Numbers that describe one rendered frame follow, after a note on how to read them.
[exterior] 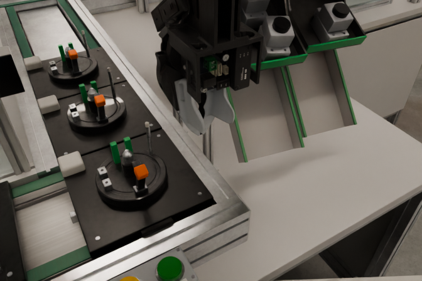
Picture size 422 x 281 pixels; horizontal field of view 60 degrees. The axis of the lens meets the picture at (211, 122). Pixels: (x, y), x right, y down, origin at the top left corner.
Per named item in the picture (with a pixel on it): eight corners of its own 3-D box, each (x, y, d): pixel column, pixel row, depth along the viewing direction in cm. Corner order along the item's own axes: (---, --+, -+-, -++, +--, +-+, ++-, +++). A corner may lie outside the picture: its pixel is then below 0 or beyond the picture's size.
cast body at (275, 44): (285, 63, 66) (299, 37, 59) (262, 63, 65) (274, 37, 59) (275, 27, 69) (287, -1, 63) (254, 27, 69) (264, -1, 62)
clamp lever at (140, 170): (147, 189, 68) (149, 172, 61) (137, 193, 67) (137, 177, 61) (139, 172, 69) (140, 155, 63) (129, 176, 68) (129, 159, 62)
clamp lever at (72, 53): (81, 72, 101) (77, 54, 95) (73, 74, 100) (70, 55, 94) (76, 63, 103) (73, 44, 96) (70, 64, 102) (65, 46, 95)
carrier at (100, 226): (213, 203, 71) (214, 157, 63) (91, 259, 62) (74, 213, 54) (163, 134, 87) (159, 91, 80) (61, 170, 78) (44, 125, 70)
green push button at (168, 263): (186, 277, 59) (186, 271, 58) (164, 289, 57) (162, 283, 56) (176, 258, 62) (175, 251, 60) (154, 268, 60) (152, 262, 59)
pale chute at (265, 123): (294, 148, 78) (304, 147, 74) (238, 163, 74) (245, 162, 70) (262, 25, 80) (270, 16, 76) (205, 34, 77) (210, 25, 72)
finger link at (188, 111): (195, 165, 41) (193, 98, 36) (173, 135, 45) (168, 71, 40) (218, 155, 43) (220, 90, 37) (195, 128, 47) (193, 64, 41)
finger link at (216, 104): (218, 155, 43) (220, 90, 37) (195, 128, 47) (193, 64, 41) (241, 147, 44) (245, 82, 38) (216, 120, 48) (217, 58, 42)
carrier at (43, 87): (128, 85, 104) (121, 46, 96) (40, 110, 95) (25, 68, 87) (103, 51, 121) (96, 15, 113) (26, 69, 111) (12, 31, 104)
